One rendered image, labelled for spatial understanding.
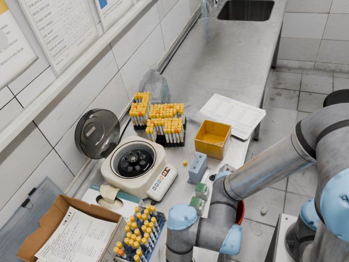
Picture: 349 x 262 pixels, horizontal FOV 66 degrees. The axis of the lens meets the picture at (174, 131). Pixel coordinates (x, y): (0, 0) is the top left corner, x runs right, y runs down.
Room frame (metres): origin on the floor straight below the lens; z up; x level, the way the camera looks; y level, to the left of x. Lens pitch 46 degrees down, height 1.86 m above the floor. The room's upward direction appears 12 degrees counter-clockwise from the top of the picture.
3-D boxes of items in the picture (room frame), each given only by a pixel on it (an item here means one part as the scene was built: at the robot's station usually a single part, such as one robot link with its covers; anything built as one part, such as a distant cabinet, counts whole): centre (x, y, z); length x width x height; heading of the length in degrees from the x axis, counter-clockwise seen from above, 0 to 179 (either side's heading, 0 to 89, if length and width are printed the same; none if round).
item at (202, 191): (0.55, -0.06, 0.91); 0.05 x 0.04 x 0.07; 60
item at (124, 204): (0.58, 0.31, 0.92); 0.24 x 0.12 x 0.10; 60
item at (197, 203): (0.49, -0.03, 0.91); 0.05 x 0.04 x 0.07; 60
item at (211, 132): (0.79, -0.17, 0.93); 0.13 x 0.13 x 0.10; 56
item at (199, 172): (0.65, -0.07, 0.92); 0.10 x 0.07 x 0.10; 144
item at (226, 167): (0.60, -0.16, 0.92); 0.13 x 0.07 x 0.08; 60
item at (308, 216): (0.27, -0.35, 1.07); 0.13 x 0.12 x 0.14; 157
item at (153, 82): (1.23, 0.07, 0.97); 0.26 x 0.17 x 0.19; 165
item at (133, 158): (0.72, 0.19, 0.97); 0.15 x 0.15 x 0.07
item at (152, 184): (0.71, 0.18, 0.94); 0.30 x 0.24 x 0.12; 51
